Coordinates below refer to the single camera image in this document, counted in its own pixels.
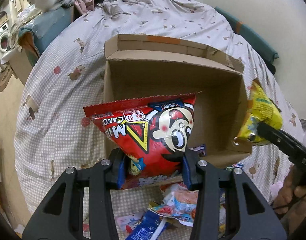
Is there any brown cardboard box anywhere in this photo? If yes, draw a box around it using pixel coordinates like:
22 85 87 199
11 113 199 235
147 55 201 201
104 35 252 168

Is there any teal pillow by wall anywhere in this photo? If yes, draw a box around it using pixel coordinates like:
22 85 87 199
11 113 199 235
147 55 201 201
215 7 279 75

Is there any yellow snack bag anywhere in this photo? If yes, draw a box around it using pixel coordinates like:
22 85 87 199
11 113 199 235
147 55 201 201
233 79 283 145

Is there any person's right hand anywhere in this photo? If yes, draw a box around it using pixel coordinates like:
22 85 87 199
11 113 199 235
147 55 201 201
273 166 306 235

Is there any pink snack pouch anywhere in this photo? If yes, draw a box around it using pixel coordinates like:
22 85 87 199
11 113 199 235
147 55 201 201
116 211 145 235

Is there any checkered cartoon duvet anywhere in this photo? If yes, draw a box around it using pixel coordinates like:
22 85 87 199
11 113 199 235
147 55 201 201
14 0 304 212

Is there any blue Lonely God chips bag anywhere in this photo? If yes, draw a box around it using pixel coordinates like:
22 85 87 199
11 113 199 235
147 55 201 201
220 188 225 204

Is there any white washing machine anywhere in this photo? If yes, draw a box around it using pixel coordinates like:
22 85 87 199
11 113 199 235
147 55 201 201
0 22 10 69

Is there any brown door mat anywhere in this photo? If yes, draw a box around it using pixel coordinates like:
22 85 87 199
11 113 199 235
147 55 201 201
0 66 13 93

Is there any blue white wafer bar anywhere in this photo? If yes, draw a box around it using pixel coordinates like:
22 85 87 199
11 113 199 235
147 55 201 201
190 144 206 157

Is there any blue white ribbon snack bag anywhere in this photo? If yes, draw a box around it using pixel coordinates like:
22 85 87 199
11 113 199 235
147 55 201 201
126 210 170 240

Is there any blue white shrimp snack bag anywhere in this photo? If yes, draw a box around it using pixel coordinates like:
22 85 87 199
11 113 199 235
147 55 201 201
149 182 198 226

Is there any large red milk candy bag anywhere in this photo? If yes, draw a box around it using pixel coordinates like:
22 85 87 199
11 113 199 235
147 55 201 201
84 93 196 178

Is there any teal cat perch box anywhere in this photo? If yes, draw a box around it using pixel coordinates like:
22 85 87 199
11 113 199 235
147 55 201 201
17 7 74 57

